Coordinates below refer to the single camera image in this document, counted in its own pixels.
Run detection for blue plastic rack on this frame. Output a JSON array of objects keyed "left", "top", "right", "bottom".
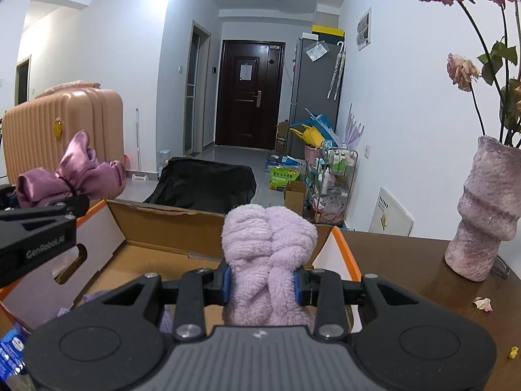
[{"left": 303, "top": 108, "right": 338, "bottom": 143}]

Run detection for purple towel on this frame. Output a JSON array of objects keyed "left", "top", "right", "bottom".
[{"left": 57, "top": 289, "right": 180, "bottom": 335}]

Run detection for grey refrigerator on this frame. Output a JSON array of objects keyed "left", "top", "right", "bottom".
[{"left": 287, "top": 36, "right": 346, "bottom": 167}]

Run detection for white mop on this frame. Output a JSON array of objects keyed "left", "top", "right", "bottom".
[{"left": 132, "top": 108, "right": 149, "bottom": 182}]

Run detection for pink bucket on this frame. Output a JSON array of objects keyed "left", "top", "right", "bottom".
[{"left": 304, "top": 142, "right": 324, "bottom": 164}]

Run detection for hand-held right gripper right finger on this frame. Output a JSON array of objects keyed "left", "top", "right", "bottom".
[{"left": 294, "top": 268, "right": 420, "bottom": 342}]

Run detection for yellow black box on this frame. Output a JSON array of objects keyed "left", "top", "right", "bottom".
[{"left": 312, "top": 24, "right": 346, "bottom": 38}]

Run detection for water bottle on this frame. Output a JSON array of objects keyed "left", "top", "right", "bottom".
[{"left": 158, "top": 149, "right": 172, "bottom": 180}]

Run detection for pink textured vase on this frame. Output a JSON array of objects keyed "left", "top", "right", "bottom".
[{"left": 444, "top": 135, "right": 521, "bottom": 282}]

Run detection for black bag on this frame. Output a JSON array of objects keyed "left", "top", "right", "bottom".
[{"left": 144, "top": 157, "right": 257, "bottom": 214}]

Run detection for yellow watering can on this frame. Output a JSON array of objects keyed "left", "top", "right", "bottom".
[{"left": 290, "top": 126, "right": 326, "bottom": 145}]

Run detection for white board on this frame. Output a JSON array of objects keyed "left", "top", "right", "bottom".
[{"left": 368, "top": 186, "right": 415, "bottom": 237}]

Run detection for pink ribbed suitcase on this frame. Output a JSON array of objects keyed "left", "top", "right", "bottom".
[{"left": 2, "top": 87, "right": 125, "bottom": 196}]

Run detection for folded clear umbrella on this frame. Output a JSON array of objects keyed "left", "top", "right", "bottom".
[{"left": 327, "top": 41, "right": 347, "bottom": 100}]

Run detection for bunch of dried roses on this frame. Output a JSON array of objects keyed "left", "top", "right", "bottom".
[{"left": 405, "top": 0, "right": 521, "bottom": 147}]

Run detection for lilac fluffy plush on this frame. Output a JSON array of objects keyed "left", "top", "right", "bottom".
[{"left": 220, "top": 204, "right": 319, "bottom": 327}]

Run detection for blue tissue pack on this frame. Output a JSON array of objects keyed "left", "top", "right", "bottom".
[{"left": 0, "top": 320, "right": 35, "bottom": 379}]

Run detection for purple satin scrunchie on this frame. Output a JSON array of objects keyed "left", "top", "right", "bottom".
[{"left": 14, "top": 130, "right": 127, "bottom": 208}]

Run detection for dark brown entrance door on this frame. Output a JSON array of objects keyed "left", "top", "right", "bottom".
[{"left": 215, "top": 40, "right": 286, "bottom": 151}]

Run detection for open cardboard carton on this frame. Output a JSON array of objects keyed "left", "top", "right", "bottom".
[{"left": 275, "top": 119, "right": 290, "bottom": 153}]

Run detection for grey framed glass door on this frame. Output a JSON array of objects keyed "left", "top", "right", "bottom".
[{"left": 183, "top": 20, "right": 212, "bottom": 159}]

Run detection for blue white carton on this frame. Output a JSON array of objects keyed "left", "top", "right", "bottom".
[{"left": 264, "top": 155, "right": 307, "bottom": 174}]

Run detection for pink folded cloth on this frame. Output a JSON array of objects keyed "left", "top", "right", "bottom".
[{"left": 35, "top": 80, "right": 100, "bottom": 98}]

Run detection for eyeglasses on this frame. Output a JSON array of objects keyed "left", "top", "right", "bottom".
[{"left": 490, "top": 254, "right": 511, "bottom": 280}]

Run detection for green bag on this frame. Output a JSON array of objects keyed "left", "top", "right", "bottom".
[{"left": 269, "top": 165, "right": 301, "bottom": 191}]

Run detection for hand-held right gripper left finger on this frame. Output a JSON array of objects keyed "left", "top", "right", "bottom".
[{"left": 102, "top": 265, "right": 232, "bottom": 342}]

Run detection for purple wall decoration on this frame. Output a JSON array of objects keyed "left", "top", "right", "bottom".
[{"left": 342, "top": 104, "right": 366, "bottom": 149}]

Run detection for metal trolley with bottles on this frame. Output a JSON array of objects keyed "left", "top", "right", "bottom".
[{"left": 305, "top": 147, "right": 359, "bottom": 224}]

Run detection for orange cardboard box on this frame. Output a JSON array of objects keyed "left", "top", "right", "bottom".
[{"left": 0, "top": 199, "right": 363, "bottom": 335}]

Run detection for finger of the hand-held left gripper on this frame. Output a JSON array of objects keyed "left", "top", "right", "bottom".
[
  {"left": 0, "top": 195, "right": 90, "bottom": 248},
  {"left": 0, "top": 184, "right": 19, "bottom": 211}
]

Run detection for small cardboard box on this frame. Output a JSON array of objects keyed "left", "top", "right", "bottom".
[{"left": 284, "top": 180, "right": 307, "bottom": 216}]

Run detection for clear plastic bag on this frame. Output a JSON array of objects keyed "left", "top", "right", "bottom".
[{"left": 305, "top": 41, "right": 330, "bottom": 63}]

